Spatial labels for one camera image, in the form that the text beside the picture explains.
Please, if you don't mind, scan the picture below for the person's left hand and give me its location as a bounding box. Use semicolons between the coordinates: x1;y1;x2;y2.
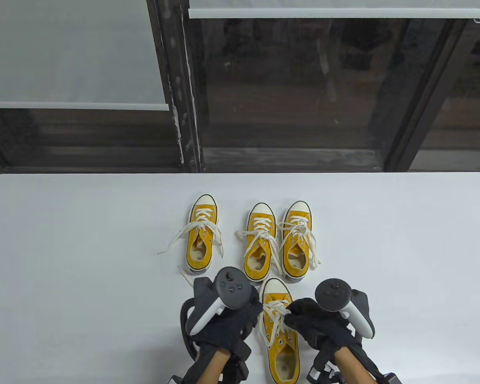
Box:
192;298;263;356

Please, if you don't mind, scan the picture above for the person's right hand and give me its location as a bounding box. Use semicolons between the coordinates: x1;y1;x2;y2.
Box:
284;298;359;351

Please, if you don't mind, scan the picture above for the yellow canvas shoe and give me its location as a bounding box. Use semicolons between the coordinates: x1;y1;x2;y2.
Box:
185;194;219;276
281;200;313;284
243;202;278;285
258;277;301;382

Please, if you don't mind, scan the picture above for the person's right forearm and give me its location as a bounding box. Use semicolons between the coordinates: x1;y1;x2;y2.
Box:
331;345;378;384

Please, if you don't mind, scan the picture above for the person's left forearm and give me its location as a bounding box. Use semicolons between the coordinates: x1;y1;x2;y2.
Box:
198;347;234;384

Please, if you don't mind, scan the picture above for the white roller blind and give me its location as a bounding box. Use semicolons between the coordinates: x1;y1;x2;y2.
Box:
188;0;480;19

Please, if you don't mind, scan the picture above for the grey roller blind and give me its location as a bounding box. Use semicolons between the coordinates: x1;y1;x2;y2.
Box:
0;0;170;111

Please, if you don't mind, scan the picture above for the black wrist camera rig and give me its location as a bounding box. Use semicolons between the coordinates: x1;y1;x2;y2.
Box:
306;352;344;384
223;342;251;384

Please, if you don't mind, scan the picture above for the black glove cable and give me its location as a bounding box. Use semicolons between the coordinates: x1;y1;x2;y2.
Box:
354;334;402;384
179;298;200;360

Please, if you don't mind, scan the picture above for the dark window frame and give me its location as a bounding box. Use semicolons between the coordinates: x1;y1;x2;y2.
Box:
0;0;480;173

